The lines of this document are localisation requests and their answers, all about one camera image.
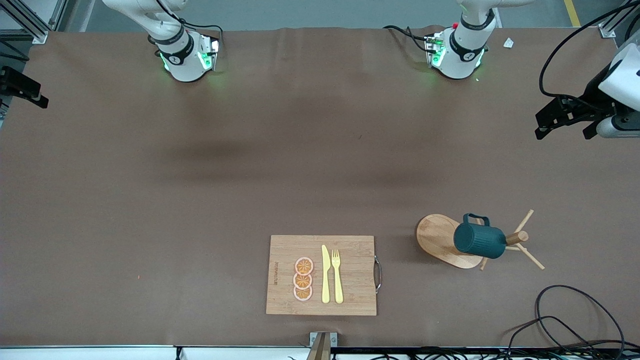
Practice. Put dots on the yellow plastic knife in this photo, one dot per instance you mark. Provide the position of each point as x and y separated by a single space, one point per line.
325 275

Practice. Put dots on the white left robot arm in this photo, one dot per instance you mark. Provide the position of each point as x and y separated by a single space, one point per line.
465 55

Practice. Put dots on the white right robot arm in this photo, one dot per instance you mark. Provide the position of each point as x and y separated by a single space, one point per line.
182 65

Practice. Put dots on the white table edge rail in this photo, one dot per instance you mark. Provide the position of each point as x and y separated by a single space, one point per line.
125 353

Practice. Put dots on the aluminium frame profile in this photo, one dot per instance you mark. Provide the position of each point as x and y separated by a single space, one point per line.
615 22
30 22

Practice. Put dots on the yellow plastic fork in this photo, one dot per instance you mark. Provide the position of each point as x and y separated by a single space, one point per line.
337 280

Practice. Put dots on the toy orange slice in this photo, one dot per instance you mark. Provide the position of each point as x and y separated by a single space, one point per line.
302 294
304 265
302 281

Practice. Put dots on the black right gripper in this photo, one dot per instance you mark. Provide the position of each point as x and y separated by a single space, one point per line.
16 83

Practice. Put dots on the white paper scrap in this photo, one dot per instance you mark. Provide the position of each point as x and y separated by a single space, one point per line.
508 43

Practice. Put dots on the metal bracket with wooden bar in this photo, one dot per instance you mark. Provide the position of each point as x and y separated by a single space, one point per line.
322 345

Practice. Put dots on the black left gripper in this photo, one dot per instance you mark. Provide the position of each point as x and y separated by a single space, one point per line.
589 98

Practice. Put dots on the wooden mug tree stand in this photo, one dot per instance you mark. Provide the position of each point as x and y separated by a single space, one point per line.
440 240

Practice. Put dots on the dark green ribbed cup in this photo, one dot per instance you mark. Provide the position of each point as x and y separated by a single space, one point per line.
479 240

